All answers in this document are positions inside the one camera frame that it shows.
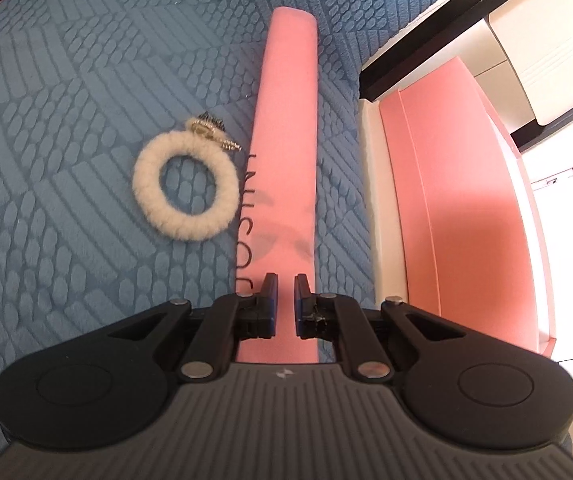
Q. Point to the blue textured mattress cover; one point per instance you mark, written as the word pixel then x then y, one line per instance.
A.
pixel 66 85

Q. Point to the black metal stand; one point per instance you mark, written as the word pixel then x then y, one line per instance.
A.
pixel 566 135

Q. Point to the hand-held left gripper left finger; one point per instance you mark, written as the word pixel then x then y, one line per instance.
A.
pixel 272 305

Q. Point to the pink gift box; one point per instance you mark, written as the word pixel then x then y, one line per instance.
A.
pixel 466 210

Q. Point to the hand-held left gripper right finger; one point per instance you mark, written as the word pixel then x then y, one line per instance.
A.
pixel 297 305

